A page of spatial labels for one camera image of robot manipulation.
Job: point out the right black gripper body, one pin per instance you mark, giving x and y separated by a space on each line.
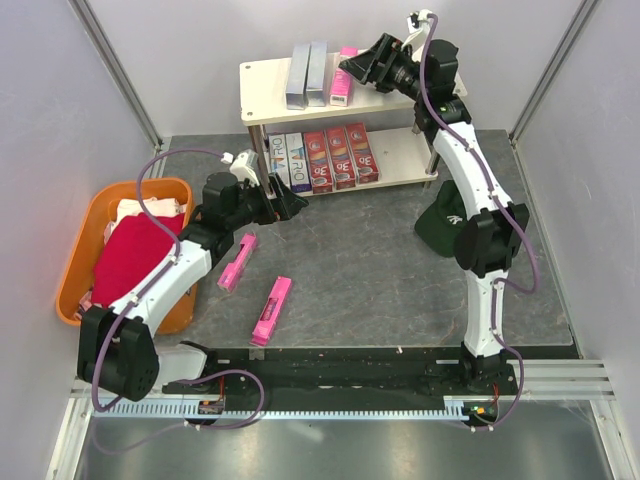
398 74

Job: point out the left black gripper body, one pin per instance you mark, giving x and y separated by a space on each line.
254 206

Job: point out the pink toothpaste box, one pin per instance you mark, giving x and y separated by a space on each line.
268 319
234 270
341 85

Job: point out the purple silver toothpaste box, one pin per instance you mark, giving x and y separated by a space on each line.
278 158
297 162

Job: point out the silver Protefix toothpaste box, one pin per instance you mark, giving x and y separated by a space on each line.
316 70

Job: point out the silver toothpaste box small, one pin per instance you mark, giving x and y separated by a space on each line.
295 91

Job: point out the silver red toothpaste box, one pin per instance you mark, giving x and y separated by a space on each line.
319 164

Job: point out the red 3D toothpaste box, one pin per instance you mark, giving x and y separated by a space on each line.
341 159
365 163

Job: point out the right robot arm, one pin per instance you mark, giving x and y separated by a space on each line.
494 228

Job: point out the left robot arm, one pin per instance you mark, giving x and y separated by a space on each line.
117 352

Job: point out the white two-tier shelf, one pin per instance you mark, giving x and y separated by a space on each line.
299 112

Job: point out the red cloth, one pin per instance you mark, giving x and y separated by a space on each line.
134 249

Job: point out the orange plastic bin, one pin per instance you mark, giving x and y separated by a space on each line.
89 243

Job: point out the black baseball cap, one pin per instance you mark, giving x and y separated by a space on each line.
443 220

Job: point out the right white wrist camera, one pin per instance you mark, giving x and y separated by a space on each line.
419 26

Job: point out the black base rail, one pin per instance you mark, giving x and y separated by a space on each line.
439 371

